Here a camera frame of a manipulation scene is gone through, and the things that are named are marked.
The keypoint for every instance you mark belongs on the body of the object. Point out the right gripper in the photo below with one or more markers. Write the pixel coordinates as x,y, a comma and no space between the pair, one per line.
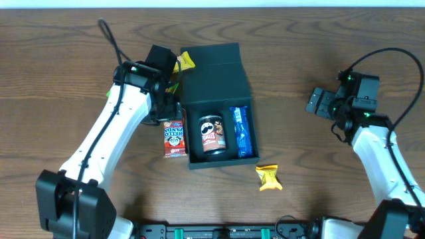
328,97

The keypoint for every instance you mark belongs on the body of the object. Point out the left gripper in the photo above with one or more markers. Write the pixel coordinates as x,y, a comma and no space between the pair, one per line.
173,111

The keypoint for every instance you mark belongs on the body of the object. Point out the red Hello Panda box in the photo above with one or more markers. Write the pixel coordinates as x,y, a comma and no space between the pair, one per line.
174,139

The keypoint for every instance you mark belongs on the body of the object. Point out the dark green gift box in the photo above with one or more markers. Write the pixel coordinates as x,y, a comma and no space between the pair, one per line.
216,83

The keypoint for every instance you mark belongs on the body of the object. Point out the Pringles can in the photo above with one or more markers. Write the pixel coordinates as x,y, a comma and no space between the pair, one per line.
212,134

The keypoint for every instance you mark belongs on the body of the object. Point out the blue Oreo packet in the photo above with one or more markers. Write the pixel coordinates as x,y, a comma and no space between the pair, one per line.
242,131

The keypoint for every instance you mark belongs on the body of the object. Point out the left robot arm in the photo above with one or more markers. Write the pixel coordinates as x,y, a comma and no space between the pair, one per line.
73,202

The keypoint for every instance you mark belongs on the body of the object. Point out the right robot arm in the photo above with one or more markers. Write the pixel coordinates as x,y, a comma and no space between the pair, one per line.
400,201

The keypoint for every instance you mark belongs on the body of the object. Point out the green Haribo worms bag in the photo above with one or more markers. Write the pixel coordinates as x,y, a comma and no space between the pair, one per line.
172,89

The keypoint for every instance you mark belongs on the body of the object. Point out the orange yellow snack packet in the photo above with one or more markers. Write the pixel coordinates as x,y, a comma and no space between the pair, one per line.
183,62

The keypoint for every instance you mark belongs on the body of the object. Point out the yellow wrapped snack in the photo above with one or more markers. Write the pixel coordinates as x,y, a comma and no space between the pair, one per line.
267,175

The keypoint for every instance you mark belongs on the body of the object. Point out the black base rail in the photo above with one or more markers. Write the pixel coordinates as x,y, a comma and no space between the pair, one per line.
286,229

